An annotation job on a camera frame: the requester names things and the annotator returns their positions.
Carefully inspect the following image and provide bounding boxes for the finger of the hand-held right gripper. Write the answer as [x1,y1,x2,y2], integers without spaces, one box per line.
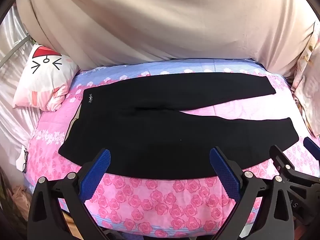
[269,144,320,193]
[303,137,320,161]

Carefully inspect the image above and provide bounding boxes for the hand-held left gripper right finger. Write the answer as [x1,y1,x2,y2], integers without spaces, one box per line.
[209,147,300,240]

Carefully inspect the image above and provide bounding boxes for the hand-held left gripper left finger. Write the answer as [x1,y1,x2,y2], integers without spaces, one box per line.
[27,149,111,240]

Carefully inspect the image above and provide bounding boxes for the black pants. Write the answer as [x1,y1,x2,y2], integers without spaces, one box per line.
[58,72,300,180]

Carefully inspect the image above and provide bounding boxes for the cream floral cloth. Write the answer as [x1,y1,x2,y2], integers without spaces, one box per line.
[291,20,320,138]

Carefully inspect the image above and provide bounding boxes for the pink rose print bedsheet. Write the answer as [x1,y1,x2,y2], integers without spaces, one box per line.
[26,58,320,238]

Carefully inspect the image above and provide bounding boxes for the pink cloth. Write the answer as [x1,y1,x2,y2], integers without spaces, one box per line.
[7,185,30,213]

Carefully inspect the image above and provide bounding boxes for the white satin curtain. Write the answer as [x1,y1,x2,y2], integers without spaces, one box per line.
[0,2,42,170]

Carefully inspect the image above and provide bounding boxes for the white cat face pillow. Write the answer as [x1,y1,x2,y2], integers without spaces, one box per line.
[12,44,80,112]

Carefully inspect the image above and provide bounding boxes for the grey metal bar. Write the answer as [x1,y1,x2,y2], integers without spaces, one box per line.
[0,37,33,63]

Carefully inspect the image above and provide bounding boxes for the beige curtain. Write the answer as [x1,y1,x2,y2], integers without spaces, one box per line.
[16,0,316,79]

